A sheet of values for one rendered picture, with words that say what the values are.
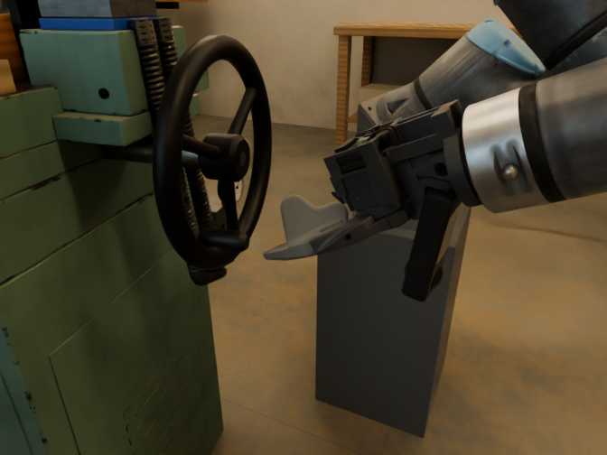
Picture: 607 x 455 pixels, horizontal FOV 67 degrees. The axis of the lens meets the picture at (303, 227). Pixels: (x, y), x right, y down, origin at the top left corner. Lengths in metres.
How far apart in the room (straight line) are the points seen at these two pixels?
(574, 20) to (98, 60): 0.47
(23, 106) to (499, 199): 0.49
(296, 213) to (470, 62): 0.59
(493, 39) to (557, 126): 0.59
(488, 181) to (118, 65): 0.40
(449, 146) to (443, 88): 0.57
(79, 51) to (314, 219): 0.33
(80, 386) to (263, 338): 0.89
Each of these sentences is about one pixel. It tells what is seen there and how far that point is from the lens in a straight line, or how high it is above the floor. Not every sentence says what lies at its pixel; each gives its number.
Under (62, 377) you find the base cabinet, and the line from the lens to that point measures 0.70.
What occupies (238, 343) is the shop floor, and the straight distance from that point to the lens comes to 1.53.
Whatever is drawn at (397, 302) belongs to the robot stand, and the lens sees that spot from 1.05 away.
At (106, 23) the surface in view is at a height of 0.97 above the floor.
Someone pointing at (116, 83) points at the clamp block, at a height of 0.91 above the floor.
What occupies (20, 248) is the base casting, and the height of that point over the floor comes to 0.74.
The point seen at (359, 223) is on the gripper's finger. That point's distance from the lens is 0.40.
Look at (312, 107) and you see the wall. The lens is 4.13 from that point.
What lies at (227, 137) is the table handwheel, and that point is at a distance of 0.58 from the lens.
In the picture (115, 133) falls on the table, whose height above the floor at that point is 0.86.
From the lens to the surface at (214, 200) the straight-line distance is 0.96.
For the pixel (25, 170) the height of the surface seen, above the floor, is 0.82.
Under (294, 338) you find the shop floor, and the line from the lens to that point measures 1.54.
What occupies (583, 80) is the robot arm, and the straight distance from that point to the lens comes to 0.36.
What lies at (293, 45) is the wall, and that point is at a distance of 4.14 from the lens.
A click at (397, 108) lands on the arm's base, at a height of 0.79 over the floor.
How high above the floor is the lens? 0.99
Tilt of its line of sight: 26 degrees down
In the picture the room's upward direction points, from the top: straight up
